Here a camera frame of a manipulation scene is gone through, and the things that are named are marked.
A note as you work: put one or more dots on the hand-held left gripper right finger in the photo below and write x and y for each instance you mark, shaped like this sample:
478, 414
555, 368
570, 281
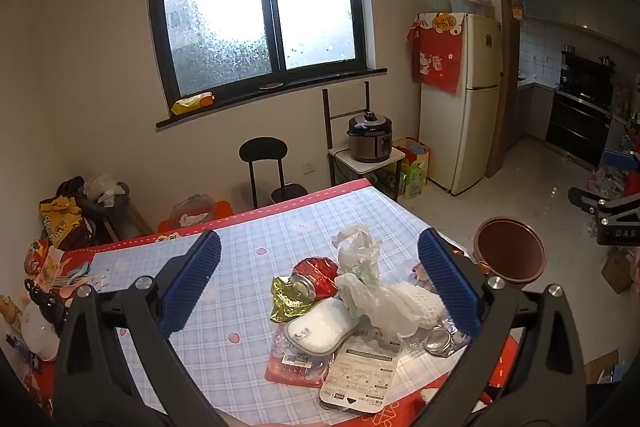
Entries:
447, 279

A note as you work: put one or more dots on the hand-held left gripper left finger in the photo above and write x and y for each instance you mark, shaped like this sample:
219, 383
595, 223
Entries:
192, 279

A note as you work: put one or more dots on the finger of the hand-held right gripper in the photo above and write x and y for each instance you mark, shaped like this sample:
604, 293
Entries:
622, 161
585, 199

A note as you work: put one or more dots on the white foam fruit net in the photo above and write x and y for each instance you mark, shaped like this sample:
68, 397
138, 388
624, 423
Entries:
427, 304

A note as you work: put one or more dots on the blue white printed wrapper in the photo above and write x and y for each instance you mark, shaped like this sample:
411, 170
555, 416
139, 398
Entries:
459, 339

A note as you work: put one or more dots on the brown plastic bin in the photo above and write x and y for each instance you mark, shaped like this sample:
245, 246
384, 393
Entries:
510, 252

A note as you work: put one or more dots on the white plastic bag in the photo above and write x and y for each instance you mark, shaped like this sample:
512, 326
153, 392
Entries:
372, 302

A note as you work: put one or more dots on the gold foil wrapper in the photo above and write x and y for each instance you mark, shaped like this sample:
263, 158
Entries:
287, 302

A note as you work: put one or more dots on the crushed red can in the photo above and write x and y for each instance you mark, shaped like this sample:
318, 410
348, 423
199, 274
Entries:
315, 274

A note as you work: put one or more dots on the white printed card packaging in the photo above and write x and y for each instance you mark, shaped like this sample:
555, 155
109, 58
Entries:
362, 372

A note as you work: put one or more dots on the white textured pad packet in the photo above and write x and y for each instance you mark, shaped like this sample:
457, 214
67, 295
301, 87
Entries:
320, 327

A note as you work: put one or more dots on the clear tray with red base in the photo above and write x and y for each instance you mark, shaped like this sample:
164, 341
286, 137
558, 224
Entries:
295, 369

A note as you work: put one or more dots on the pile of plastic bags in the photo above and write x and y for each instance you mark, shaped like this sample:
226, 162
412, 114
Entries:
607, 182

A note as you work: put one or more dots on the cardboard box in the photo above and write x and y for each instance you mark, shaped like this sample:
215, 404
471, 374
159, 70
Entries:
602, 367
617, 269

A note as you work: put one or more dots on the black kitchen stove unit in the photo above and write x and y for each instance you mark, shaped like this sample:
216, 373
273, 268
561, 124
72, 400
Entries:
580, 107

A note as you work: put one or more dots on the clear plastic food container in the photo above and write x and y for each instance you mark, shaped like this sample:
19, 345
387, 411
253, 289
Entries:
192, 209

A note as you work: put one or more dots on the red plastic stool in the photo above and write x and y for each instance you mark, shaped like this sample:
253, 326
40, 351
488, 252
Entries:
222, 209

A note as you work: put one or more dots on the wooden bench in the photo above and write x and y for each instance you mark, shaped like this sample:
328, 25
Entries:
130, 222

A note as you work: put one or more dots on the plaid plastic table cover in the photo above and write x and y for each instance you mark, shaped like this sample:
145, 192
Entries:
280, 237

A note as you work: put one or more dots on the grey kitchen counter cabinet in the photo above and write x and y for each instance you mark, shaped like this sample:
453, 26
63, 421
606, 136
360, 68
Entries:
537, 112

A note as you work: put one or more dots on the black bag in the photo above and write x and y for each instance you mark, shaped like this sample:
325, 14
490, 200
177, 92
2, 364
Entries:
95, 219

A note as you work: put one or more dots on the pale plastic spoons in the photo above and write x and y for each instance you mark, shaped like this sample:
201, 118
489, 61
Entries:
72, 279

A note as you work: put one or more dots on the clear crumpled plastic bag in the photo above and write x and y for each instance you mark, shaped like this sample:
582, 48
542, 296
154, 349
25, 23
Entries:
102, 189

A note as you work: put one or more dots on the white side table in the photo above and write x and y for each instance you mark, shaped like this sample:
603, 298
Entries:
370, 166

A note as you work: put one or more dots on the cream refrigerator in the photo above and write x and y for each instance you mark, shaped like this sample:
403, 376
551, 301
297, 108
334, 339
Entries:
475, 107

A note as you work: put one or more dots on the yellow snack bag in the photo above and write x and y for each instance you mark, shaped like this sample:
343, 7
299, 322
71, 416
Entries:
60, 222

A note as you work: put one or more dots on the black chair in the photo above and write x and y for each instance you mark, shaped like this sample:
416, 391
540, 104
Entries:
262, 151

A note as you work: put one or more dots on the black figurine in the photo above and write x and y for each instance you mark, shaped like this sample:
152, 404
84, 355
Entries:
45, 307

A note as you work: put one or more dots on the pile of colourful snack packets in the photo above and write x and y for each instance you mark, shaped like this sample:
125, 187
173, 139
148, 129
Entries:
42, 262

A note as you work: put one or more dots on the brown pressure cooker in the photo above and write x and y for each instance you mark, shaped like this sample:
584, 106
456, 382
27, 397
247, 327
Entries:
369, 139

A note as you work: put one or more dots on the yellow snack packet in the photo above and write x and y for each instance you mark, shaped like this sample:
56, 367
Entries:
192, 103

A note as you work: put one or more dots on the orange hanging ornament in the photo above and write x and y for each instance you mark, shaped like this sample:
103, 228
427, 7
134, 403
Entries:
517, 4

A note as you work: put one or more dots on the red printed cloth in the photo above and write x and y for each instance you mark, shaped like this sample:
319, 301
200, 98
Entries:
437, 57

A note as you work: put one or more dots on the dark round dish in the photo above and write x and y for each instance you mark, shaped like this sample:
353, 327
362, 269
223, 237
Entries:
271, 86

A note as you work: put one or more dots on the pale green basin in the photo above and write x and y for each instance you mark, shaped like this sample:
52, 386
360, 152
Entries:
437, 5

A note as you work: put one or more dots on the black-framed window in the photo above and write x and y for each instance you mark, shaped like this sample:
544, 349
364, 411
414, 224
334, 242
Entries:
210, 7

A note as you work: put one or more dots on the wooden door frame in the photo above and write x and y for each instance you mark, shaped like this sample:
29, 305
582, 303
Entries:
502, 57

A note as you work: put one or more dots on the kitchen wall cabinets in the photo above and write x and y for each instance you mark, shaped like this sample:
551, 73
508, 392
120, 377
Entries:
575, 7

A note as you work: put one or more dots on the white wall socket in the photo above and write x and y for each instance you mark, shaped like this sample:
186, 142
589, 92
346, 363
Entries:
308, 167

